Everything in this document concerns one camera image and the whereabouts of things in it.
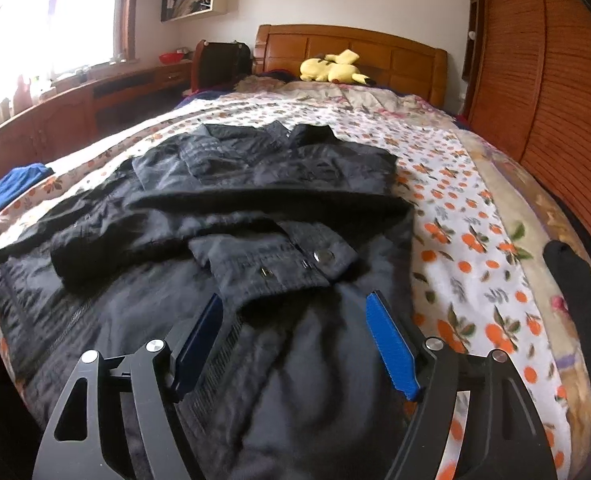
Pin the black jacket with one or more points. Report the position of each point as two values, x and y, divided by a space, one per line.
225 200

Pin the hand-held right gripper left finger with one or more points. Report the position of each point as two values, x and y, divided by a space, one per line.
200 340

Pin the red bowl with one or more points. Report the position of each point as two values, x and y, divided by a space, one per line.
171 57

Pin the orange print bed sheet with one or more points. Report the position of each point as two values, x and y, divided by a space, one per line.
475 270

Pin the wooden wardrobe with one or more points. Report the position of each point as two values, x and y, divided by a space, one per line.
565 85

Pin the window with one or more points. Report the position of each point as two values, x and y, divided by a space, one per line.
50 10

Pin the black backpack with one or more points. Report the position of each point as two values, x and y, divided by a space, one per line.
225 65

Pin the wooden desk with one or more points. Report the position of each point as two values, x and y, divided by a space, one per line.
65 115

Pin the black cloth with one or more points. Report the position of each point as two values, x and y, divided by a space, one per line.
575 285

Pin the blue cloth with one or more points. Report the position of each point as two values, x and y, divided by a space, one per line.
10 190

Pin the floral quilt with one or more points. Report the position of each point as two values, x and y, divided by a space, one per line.
375 97

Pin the wooden bed headboard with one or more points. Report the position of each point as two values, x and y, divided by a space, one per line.
400 65

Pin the yellow plush toy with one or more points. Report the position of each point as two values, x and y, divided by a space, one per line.
325 67

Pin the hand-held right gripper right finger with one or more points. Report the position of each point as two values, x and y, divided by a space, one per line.
393 345

